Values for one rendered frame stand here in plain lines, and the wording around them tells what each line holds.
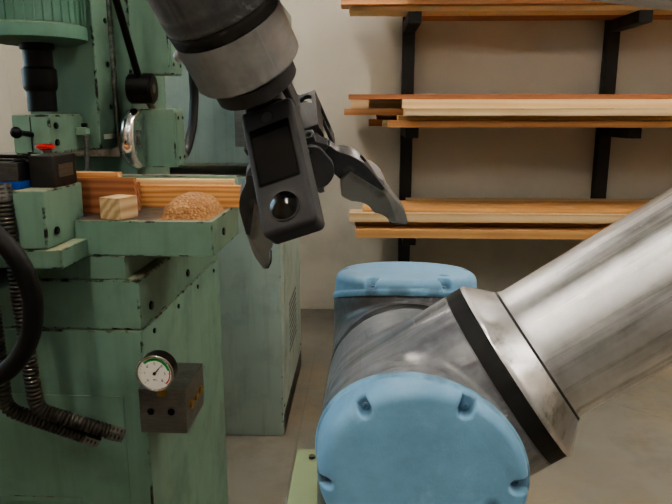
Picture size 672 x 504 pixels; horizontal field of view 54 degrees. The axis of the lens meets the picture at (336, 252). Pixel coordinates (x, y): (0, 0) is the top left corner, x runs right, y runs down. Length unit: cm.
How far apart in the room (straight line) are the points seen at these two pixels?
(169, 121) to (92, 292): 42
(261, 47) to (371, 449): 30
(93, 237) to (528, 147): 275
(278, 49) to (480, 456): 33
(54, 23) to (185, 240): 44
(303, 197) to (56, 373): 82
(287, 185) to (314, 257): 305
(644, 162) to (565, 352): 331
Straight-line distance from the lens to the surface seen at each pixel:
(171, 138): 142
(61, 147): 133
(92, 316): 120
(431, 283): 62
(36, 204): 108
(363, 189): 60
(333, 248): 355
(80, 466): 132
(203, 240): 110
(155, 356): 111
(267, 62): 52
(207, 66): 52
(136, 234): 113
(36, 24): 127
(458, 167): 352
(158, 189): 127
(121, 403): 123
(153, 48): 145
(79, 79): 142
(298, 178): 52
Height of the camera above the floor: 108
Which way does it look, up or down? 12 degrees down
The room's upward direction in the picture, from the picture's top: straight up
